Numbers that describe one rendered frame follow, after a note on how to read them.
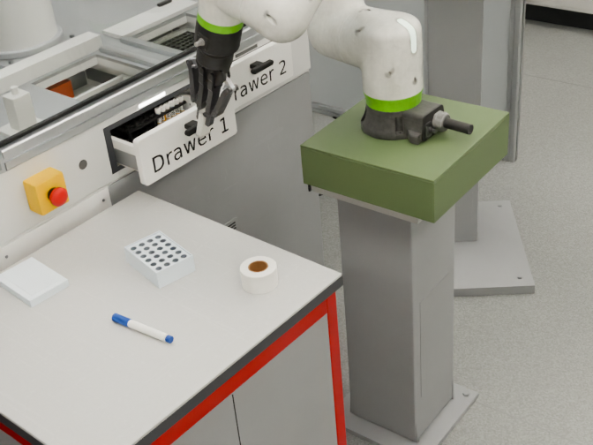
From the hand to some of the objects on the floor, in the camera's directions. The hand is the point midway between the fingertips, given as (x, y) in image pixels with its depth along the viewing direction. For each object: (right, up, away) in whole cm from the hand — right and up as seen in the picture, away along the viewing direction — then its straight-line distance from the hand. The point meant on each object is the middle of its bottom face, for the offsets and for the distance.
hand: (204, 122), depth 203 cm
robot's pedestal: (+48, -72, +52) cm, 101 cm away
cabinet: (-38, -56, +89) cm, 112 cm away
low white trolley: (-7, -101, +16) cm, 102 cm away
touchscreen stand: (+72, -31, +112) cm, 137 cm away
